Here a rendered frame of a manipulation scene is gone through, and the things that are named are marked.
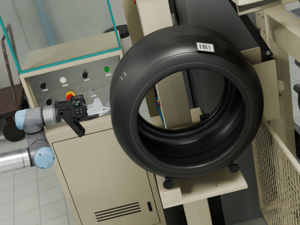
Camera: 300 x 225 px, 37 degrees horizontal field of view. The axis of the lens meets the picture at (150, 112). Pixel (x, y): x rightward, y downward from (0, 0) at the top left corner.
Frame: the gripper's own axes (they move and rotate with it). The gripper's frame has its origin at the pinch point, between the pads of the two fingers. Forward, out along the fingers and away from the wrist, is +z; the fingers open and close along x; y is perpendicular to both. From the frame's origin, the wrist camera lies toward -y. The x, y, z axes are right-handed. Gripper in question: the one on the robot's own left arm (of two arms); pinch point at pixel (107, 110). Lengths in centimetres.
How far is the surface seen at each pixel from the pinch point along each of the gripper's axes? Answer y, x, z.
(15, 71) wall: -100, 343, -116
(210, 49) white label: 23.4, -11.5, 39.8
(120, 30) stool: -55, 295, 13
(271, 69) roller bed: -2, 21, 74
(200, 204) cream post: -77, 28, 38
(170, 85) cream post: -5.8, 28.1, 28.7
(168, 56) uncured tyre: 22.9, -11.0, 24.8
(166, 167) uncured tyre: -21.8, -13.0, 19.4
